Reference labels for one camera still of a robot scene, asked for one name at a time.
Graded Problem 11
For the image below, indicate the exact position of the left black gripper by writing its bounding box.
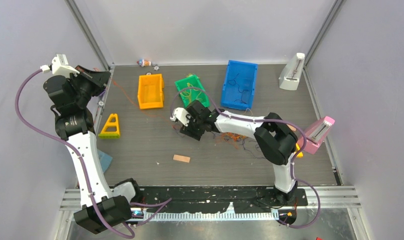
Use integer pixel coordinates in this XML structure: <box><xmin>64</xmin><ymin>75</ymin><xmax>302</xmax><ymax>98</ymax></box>
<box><xmin>67</xmin><ymin>65</ymin><xmax>110</xmax><ymax>107</ymax></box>

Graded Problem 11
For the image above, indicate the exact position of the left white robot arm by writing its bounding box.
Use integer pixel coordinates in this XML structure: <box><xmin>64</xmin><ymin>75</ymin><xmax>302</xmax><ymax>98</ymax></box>
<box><xmin>43</xmin><ymin>66</ymin><xmax>143</xmax><ymax>234</ymax></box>

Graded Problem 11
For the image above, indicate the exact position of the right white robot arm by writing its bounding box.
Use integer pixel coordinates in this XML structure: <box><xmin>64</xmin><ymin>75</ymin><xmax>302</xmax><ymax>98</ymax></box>
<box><xmin>170</xmin><ymin>100</ymin><xmax>298</xmax><ymax>205</ymax></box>

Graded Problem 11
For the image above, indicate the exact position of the wooden block centre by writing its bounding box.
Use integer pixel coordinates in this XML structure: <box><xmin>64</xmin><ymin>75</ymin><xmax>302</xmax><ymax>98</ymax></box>
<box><xmin>173</xmin><ymin>154</ymin><xmax>191</xmax><ymax>163</ymax></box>

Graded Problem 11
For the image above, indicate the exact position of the small clown figurine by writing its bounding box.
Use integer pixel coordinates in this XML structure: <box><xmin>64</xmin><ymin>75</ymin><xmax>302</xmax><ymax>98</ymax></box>
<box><xmin>136</xmin><ymin>59</ymin><xmax>152</xmax><ymax>67</ymax></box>

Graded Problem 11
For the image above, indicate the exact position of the green plastic bin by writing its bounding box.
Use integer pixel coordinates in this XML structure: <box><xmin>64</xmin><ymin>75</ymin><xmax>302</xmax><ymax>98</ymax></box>
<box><xmin>175</xmin><ymin>74</ymin><xmax>210</xmax><ymax>107</ymax></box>

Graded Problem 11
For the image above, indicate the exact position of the orange plastic bin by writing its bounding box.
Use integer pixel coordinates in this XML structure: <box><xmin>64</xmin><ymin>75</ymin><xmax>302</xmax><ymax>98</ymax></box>
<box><xmin>137</xmin><ymin>74</ymin><xmax>164</xmax><ymax>110</ymax></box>

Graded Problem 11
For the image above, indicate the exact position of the yellow triangle block left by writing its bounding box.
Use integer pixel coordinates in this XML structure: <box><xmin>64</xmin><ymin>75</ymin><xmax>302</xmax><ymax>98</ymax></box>
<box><xmin>98</xmin><ymin>113</ymin><xmax>121</xmax><ymax>139</ymax></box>

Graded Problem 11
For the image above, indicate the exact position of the blue plastic bin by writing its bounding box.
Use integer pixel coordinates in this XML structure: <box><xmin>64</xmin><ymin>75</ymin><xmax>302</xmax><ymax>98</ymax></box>
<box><xmin>220</xmin><ymin>60</ymin><xmax>258</xmax><ymax>111</ymax></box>

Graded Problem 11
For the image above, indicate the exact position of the white metronome box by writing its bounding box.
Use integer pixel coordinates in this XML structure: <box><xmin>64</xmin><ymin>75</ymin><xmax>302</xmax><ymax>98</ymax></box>
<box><xmin>279</xmin><ymin>52</ymin><xmax>305</xmax><ymax>91</ymax></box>

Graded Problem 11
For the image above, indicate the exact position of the pink metronome box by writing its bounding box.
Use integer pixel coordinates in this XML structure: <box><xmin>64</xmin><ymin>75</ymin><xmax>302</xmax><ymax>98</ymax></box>
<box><xmin>303</xmin><ymin>116</ymin><xmax>335</xmax><ymax>155</ymax></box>

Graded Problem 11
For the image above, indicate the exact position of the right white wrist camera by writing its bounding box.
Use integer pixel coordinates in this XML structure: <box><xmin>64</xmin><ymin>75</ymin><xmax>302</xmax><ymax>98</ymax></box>
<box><xmin>170</xmin><ymin>107</ymin><xmax>192</xmax><ymax>127</ymax></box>

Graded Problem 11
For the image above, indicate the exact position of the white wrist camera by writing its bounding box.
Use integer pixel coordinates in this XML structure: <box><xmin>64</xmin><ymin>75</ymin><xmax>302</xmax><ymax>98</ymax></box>
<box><xmin>170</xmin><ymin>107</ymin><xmax>192</xmax><ymax>127</ymax></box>
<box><xmin>40</xmin><ymin>53</ymin><xmax>80</xmax><ymax>78</ymax></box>

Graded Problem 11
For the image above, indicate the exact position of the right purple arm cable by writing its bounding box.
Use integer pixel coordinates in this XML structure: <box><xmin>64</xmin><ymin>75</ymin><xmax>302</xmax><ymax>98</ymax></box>
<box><xmin>170</xmin><ymin>86</ymin><xmax>322</xmax><ymax>230</ymax></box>

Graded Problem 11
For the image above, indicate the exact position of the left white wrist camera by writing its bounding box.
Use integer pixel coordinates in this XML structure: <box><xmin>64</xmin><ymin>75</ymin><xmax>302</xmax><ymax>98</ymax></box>
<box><xmin>40</xmin><ymin>53</ymin><xmax>80</xmax><ymax>78</ymax></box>

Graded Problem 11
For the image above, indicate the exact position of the dark cable in blue bin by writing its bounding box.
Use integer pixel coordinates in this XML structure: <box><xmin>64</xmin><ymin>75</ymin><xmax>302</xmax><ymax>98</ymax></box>
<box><xmin>229</xmin><ymin>73</ymin><xmax>250</xmax><ymax>104</ymax></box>

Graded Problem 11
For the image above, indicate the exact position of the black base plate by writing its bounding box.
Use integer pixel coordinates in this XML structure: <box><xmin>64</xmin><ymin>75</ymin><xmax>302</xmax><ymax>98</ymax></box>
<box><xmin>132</xmin><ymin>186</ymin><xmax>308</xmax><ymax>214</ymax></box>

